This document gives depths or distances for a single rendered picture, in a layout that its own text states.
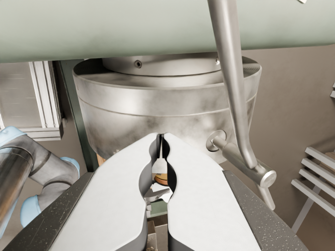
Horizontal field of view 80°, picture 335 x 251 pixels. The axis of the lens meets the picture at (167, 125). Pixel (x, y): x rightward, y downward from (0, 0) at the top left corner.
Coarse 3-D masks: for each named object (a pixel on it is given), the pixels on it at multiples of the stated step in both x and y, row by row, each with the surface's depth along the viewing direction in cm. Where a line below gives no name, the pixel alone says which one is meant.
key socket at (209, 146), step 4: (216, 132) 27; (220, 132) 27; (224, 132) 27; (212, 136) 27; (220, 136) 27; (224, 136) 28; (208, 140) 27; (208, 144) 27; (208, 148) 27; (212, 148) 28; (216, 148) 28
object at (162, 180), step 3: (162, 174) 44; (165, 174) 43; (156, 177) 46; (159, 177) 44; (162, 177) 44; (165, 177) 44; (156, 180) 46; (159, 180) 46; (162, 180) 45; (165, 180) 45; (159, 183) 46; (162, 183) 46; (165, 183) 45; (165, 186) 46; (168, 186) 46
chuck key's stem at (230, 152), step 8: (216, 136) 27; (216, 144) 26; (224, 144) 25; (232, 144) 24; (224, 152) 24; (232, 152) 23; (232, 160) 23; (240, 160) 22; (240, 168) 22; (248, 168) 21; (256, 168) 21; (264, 168) 20; (248, 176) 22; (256, 176) 20; (264, 176) 20; (272, 176) 20; (264, 184) 20
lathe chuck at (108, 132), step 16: (96, 112) 27; (112, 112) 25; (224, 112) 26; (96, 128) 29; (112, 128) 27; (128, 128) 25; (144, 128) 25; (160, 128) 25; (176, 128) 25; (192, 128) 25; (208, 128) 26; (224, 128) 27; (96, 144) 31; (112, 144) 28; (128, 144) 27; (192, 144) 26; (160, 160) 27; (224, 160) 30
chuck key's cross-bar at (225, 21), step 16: (208, 0) 9; (224, 0) 8; (224, 16) 9; (224, 32) 9; (224, 48) 10; (240, 48) 10; (224, 64) 11; (240, 64) 11; (224, 80) 12; (240, 80) 12; (240, 96) 13; (240, 112) 14; (240, 128) 16; (240, 144) 18; (256, 160) 21; (272, 208) 27
